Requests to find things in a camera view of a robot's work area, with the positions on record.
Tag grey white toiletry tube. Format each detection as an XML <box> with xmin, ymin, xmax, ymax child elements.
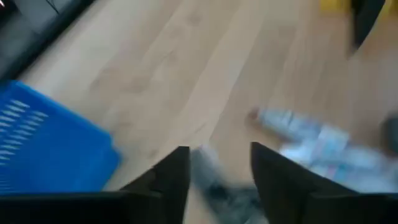
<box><xmin>191</xmin><ymin>146</ymin><xmax>268</xmax><ymax>224</ymax></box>

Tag blue plastic basket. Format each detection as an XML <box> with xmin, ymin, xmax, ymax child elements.
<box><xmin>0</xmin><ymin>80</ymin><xmax>122</xmax><ymax>195</ymax></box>

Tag black aluminium table frame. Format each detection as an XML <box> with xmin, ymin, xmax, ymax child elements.
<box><xmin>0</xmin><ymin>0</ymin><xmax>96</xmax><ymax>82</ymax></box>

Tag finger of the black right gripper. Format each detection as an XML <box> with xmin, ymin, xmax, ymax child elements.
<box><xmin>348</xmin><ymin>0</ymin><xmax>387</xmax><ymax>58</ymax></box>

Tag white toiletry tube red mark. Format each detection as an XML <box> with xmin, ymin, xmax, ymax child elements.
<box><xmin>245</xmin><ymin>107</ymin><xmax>398</xmax><ymax>194</ymax></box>

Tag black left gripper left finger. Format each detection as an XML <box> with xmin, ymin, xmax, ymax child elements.
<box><xmin>121</xmin><ymin>146</ymin><xmax>191</xmax><ymax>224</ymax></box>

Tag yellow plastic basket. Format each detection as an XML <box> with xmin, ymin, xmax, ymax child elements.
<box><xmin>320</xmin><ymin>0</ymin><xmax>398</xmax><ymax>15</ymax></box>

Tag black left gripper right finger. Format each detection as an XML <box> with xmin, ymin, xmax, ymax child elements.
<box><xmin>250</xmin><ymin>141</ymin><xmax>358</xmax><ymax>224</ymax></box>

